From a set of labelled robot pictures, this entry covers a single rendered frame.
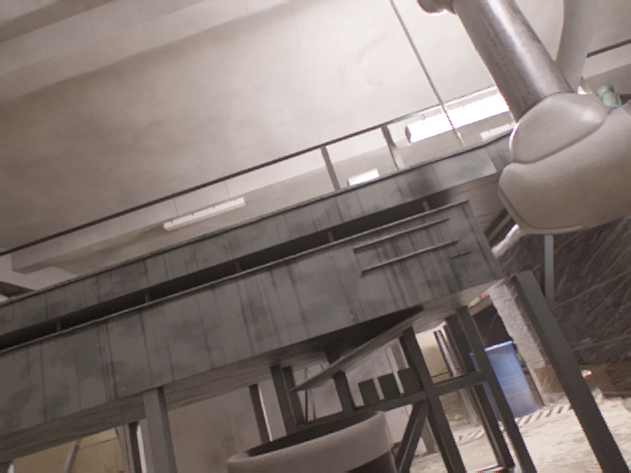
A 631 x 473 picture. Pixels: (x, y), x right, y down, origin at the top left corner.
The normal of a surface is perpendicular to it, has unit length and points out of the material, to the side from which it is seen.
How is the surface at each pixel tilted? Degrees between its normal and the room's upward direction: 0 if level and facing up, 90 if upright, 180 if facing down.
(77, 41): 90
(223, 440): 90
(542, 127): 75
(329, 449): 90
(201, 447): 90
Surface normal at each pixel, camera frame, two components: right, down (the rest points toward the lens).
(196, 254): -0.15, -0.29
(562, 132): -0.68, -0.29
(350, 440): 0.43, -0.42
